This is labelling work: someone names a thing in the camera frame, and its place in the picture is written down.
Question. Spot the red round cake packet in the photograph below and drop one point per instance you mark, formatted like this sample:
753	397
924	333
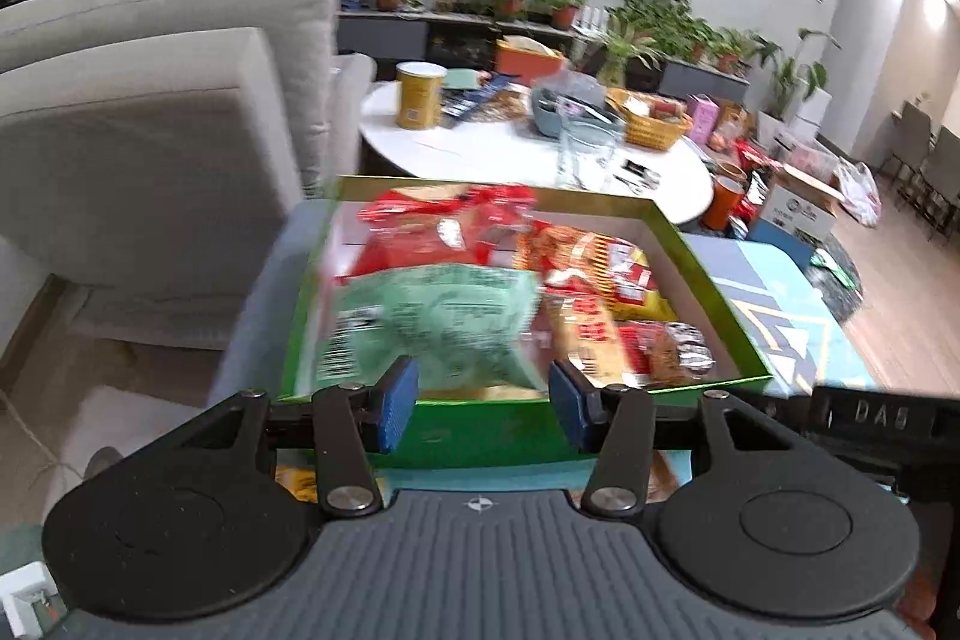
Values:
420	231

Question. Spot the yellow woven basket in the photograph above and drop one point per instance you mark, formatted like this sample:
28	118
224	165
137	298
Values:
649	123

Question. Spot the blue snack packets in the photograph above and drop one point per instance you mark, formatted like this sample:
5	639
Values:
484	104

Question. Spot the grey dining chairs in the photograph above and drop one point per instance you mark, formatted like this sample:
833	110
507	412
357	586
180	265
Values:
930	160

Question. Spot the dark television cabinet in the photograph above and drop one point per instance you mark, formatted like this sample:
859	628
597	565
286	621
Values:
390	34

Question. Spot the pink box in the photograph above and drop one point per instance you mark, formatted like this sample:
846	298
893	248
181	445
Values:
705	120

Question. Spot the white cushion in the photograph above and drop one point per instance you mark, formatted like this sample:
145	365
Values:
352	108

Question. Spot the orange cup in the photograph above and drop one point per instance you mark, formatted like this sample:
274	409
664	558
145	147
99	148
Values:
724	201

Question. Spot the tall leafy potted plant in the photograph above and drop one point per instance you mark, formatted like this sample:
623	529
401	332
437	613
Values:
799	70

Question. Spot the beige sofa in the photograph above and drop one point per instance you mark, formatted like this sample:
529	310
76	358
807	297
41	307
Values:
150	123

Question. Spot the green plant in vase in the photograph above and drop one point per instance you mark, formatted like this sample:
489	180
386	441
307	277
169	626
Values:
624	49

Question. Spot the clear glass cup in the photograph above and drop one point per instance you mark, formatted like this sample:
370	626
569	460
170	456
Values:
589	156

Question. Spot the yellow red bread packet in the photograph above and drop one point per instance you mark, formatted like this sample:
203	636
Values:
585	332

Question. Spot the brown cardboard box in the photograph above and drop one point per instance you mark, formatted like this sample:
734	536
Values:
795	209

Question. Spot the mint green lid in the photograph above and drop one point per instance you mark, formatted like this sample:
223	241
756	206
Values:
461	78

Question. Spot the grey-blue plastic bowl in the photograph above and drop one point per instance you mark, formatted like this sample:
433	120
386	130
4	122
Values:
570	111

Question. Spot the orange storage box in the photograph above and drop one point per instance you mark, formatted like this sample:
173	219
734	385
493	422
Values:
525	61

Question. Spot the yellow snack packet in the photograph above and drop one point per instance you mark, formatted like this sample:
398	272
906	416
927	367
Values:
298	484

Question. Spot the orange striped snack packet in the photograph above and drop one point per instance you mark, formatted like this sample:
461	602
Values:
600	269

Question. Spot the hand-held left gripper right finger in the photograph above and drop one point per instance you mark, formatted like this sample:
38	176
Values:
568	401

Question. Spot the green cardboard box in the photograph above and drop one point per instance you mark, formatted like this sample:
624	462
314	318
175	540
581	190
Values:
487	431

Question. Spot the green snack packet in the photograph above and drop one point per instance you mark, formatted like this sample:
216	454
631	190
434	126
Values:
442	317

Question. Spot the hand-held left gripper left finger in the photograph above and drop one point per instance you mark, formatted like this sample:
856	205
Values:
397	401

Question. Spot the yellow can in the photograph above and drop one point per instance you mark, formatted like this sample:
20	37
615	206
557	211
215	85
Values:
418	96

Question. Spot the red clear wrap packet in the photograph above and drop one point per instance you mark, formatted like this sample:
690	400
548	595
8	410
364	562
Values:
664	351

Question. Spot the white round table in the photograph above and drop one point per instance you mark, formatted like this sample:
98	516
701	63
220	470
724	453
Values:
480	154

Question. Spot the white plastic bag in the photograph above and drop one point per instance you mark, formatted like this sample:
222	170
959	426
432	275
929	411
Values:
857	190

